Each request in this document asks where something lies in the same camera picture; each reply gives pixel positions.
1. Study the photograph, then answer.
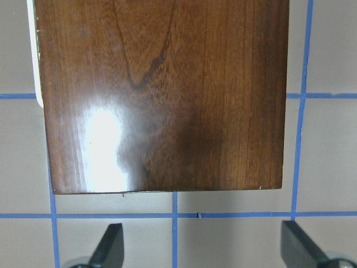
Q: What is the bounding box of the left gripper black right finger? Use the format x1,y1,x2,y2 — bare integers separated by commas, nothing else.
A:
280,221,330,268

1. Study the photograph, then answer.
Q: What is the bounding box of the dark brown wooden cabinet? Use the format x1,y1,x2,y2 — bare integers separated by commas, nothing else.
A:
33,1,290,195

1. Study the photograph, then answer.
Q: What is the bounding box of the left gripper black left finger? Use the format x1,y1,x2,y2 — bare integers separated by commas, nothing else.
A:
88,223,124,268

